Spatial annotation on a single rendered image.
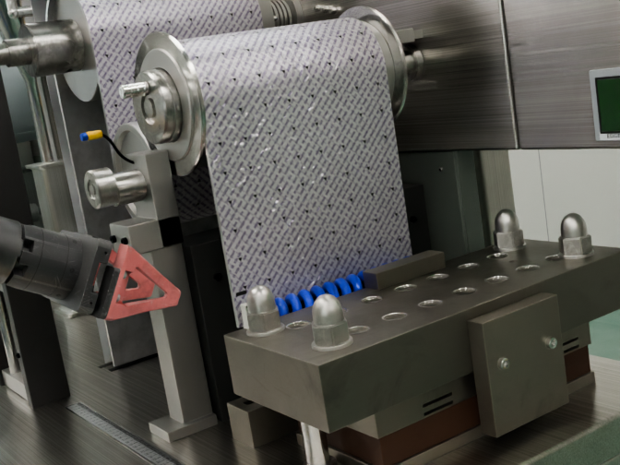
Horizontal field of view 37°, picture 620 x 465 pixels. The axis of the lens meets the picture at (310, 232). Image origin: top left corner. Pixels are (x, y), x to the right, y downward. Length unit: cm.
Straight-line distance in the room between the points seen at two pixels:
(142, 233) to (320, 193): 19
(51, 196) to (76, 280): 81
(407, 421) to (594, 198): 327
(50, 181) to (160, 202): 69
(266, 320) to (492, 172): 56
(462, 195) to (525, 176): 316
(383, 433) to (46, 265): 33
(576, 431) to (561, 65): 36
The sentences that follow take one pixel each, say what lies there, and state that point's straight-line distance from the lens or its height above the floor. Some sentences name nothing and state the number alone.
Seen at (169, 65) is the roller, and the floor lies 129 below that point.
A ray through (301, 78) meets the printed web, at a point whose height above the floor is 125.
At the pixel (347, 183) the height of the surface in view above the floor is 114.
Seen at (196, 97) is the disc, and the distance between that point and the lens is 91.
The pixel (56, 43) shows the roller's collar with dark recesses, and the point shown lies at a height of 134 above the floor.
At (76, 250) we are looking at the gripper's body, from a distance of 84.
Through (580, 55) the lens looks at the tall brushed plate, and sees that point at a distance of 97.
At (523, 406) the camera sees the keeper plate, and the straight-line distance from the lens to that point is 90.
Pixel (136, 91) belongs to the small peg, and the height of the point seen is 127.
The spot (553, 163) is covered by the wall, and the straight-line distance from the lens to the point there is 418.
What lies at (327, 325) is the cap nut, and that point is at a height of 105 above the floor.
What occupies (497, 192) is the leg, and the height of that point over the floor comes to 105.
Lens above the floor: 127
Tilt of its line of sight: 10 degrees down
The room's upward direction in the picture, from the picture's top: 9 degrees counter-clockwise
